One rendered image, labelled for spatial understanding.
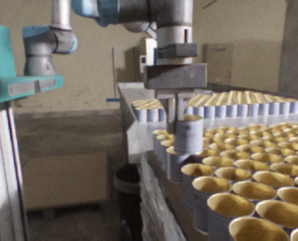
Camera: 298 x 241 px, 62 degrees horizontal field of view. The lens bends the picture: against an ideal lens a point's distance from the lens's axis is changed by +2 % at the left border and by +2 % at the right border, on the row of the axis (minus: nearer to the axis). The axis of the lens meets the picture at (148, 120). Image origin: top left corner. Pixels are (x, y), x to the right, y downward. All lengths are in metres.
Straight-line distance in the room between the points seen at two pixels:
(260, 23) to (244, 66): 1.31
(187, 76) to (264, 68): 8.32
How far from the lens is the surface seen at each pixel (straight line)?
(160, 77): 0.52
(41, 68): 1.27
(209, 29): 7.99
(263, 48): 8.77
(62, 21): 1.39
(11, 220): 1.46
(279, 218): 0.46
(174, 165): 0.64
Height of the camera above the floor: 1.41
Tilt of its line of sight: 13 degrees down
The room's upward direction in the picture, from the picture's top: 1 degrees counter-clockwise
